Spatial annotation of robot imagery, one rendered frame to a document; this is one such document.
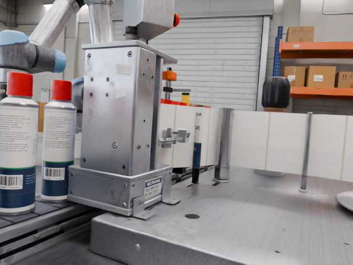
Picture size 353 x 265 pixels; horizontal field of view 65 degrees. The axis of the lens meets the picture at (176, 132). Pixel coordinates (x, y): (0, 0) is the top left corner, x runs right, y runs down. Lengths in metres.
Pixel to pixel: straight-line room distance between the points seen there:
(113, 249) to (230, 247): 0.16
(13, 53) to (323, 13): 5.24
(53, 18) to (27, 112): 0.77
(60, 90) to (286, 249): 0.41
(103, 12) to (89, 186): 0.80
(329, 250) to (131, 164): 0.29
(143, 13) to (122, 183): 0.51
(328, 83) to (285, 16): 1.56
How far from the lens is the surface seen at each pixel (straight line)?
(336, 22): 5.73
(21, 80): 0.46
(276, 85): 0.89
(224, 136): 0.70
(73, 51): 6.70
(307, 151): 0.72
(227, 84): 5.26
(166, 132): 0.61
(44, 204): 0.51
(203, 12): 5.51
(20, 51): 0.94
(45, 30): 1.16
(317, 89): 4.59
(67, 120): 0.50
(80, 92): 1.18
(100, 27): 1.14
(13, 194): 0.47
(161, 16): 0.84
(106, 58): 0.46
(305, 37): 4.77
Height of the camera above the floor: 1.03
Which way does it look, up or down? 3 degrees down
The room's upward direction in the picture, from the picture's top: 4 degrees clockwise
